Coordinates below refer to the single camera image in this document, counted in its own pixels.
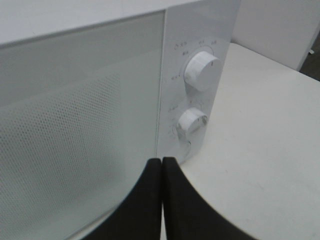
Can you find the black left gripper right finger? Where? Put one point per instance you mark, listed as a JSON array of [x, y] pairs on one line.
[[187, 215]]

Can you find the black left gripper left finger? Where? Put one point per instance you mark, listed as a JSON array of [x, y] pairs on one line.
[[139, 216]]

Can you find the white timer knob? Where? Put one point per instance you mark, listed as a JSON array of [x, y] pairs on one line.
[[191, 121]]

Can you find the white microwave door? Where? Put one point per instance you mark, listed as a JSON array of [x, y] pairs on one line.
[[78, 121]]

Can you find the upper white power knob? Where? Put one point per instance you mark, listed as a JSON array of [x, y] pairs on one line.
[[202, 71]]

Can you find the white microwave oven body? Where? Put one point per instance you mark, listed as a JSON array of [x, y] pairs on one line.
[[189, 27]]

